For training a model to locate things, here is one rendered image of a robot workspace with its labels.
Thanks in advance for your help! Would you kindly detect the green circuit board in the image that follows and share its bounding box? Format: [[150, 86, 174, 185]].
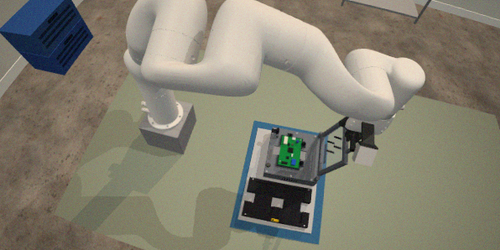
[[278, 135, 302, 169]]

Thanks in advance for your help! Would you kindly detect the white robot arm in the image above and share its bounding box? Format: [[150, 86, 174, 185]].
[[123, 0, 425, 130]]

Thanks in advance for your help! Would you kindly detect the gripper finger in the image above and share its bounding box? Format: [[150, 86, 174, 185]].
[[339, 117, 355, 142], [356, 132, 362, 143]]

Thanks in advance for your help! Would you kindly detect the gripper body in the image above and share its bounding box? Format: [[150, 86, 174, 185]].
[[345, 114, 396, 135]]

